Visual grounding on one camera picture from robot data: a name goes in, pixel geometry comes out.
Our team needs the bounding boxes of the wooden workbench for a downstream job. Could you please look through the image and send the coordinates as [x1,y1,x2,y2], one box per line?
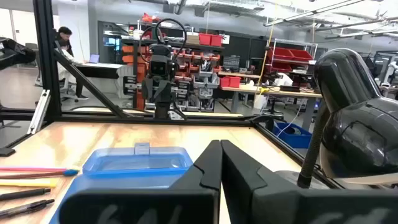
[219,83,323,131]

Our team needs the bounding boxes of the white bucket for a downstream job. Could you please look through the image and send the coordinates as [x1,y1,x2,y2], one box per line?
[253,93,269,110]

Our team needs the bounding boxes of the silver metal bracket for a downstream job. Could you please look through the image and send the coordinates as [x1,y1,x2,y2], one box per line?
[27,89,52,135]

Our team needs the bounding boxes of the black pen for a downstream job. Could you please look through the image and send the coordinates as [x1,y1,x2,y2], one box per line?
[0,198,55,219]
[0,187,52,202]

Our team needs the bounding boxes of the shelf rack with orange bins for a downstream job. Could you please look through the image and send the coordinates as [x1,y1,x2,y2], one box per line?
[121,18,224,112]

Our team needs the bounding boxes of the blue plastic supply box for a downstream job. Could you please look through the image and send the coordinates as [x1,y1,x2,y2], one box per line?
[49,142,194,224]

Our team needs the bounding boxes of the black office desk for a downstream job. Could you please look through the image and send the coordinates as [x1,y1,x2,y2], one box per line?
[74,63,125,79]

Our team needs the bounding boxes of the yellow pencil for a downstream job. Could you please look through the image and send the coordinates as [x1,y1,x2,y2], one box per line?
[0,179,59,188]

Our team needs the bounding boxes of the blue storage bin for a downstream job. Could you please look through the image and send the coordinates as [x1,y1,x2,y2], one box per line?
[272,122,312,149]

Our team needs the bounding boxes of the metal rack with red bins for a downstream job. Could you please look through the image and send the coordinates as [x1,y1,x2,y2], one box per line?
[266,39,318,74]

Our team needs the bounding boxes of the person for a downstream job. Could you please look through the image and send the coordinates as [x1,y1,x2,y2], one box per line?
[54,26,90,100]

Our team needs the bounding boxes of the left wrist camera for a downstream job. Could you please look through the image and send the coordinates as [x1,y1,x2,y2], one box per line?
[149,54,175,78]

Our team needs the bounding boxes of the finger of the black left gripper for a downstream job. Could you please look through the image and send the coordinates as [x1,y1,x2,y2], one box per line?
[157,79,173,102]
[141,77,158,102]

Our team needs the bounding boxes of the pink pencil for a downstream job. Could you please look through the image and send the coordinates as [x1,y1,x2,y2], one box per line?
[0,166,68,173]

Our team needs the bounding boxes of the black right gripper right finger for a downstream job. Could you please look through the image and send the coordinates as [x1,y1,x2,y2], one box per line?
[220,139,398,224]

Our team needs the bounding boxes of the brown pencil with blue eraser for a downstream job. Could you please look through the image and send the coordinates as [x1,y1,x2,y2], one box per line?
[0,169,80,180]

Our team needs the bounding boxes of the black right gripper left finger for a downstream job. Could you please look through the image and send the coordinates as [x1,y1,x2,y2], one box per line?
[58,139,223,224]

